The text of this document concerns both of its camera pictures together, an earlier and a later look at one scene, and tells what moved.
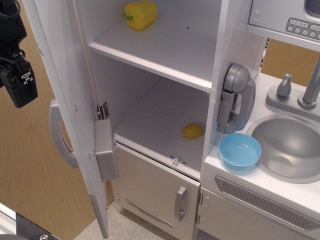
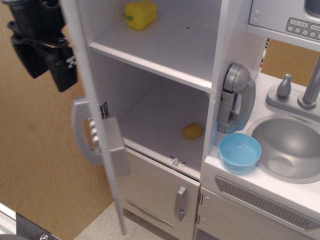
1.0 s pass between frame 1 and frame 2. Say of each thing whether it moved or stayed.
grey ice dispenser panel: moved
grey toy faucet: stayed
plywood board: stayed
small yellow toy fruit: stayed
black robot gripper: moved
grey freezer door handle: stayed
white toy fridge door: moved
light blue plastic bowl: stayed
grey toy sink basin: stayed
